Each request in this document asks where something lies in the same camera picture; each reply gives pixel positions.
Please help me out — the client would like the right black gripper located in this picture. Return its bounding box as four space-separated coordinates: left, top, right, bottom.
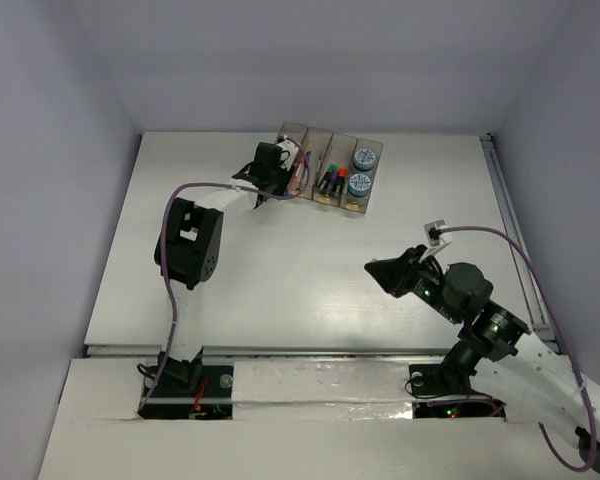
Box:
363 243 462 323

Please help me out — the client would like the pink gel pen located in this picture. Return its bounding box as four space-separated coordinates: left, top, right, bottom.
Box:
292 164 304 184

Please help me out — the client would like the green highlighter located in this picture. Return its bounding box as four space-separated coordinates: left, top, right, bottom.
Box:
319 164 339 191

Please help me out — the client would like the purple highlighter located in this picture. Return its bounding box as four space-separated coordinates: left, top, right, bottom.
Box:
325 169 339 194

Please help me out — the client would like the orange highlighter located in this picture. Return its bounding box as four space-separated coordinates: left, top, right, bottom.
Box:
332 168 348 195

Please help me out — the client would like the grey blue pen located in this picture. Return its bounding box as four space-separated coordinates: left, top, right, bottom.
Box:
315 152 323 183

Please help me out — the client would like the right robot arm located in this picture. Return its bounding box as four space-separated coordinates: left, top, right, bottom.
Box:
364 245 600 474

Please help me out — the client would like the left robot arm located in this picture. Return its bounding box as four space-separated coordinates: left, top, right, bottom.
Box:
139 135 308 404

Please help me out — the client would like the foil covered front board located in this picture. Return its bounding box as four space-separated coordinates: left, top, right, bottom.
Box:
231 360 413 421

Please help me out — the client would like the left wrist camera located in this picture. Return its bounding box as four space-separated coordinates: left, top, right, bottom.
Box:
276 136 301 171

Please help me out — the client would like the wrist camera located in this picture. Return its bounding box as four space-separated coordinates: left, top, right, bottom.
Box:
421 220 453 261
276 136 301 171

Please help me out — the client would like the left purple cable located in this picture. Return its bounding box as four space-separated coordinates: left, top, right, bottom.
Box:
144 137 314 401

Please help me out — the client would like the purple cable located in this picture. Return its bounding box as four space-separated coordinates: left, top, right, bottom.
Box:
144 137 314 401
427 225 600 474

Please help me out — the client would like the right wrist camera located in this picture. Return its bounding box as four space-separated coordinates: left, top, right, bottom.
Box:
421 220 453 261

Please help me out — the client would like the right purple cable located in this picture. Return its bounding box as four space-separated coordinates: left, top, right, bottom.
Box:
427 225 600 474

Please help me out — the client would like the right aluminium rail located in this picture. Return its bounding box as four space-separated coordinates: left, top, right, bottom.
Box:
480 133 562 354

